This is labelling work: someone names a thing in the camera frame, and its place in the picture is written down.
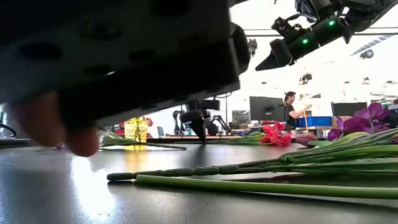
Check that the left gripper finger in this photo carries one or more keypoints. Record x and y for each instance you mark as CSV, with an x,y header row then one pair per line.
x,y
82,112

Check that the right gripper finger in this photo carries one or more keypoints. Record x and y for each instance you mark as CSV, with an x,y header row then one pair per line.
x,y
280,54

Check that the purple artificial flower bunch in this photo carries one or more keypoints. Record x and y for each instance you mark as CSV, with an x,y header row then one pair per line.
x,y
118,140
217,170

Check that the red artificial flower bunch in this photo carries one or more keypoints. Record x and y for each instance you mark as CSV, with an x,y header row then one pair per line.
x,y
275,137

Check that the pink artificial tulip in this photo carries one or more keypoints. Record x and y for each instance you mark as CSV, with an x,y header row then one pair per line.
x,y
306,139

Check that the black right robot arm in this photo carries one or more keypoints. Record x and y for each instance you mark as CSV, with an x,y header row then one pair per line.
x,y
357,12

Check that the yellow glass vase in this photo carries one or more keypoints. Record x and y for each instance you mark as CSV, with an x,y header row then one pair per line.
x,y
136,130

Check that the person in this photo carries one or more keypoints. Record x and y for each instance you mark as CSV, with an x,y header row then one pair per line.
x,y
290,109

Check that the black computer monitor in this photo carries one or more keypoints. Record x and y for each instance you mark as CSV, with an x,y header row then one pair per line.
x,y
348,109
265,109

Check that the blue plastic bin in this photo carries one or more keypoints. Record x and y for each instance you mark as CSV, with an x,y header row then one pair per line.
x,y
314,121

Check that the black pointed robot gripper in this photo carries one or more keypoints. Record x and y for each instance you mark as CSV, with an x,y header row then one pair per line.
x,y
196,118

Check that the black table mat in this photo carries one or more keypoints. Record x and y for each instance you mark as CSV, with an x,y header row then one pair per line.
x,y
186,205

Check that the black overhead frame bar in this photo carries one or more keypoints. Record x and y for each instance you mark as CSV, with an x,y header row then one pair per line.
x,y
311,35

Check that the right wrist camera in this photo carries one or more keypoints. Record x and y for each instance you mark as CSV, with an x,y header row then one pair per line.
x,y
284,26

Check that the black overhead camera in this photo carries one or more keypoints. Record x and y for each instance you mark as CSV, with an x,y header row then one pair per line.
x,y
252,46

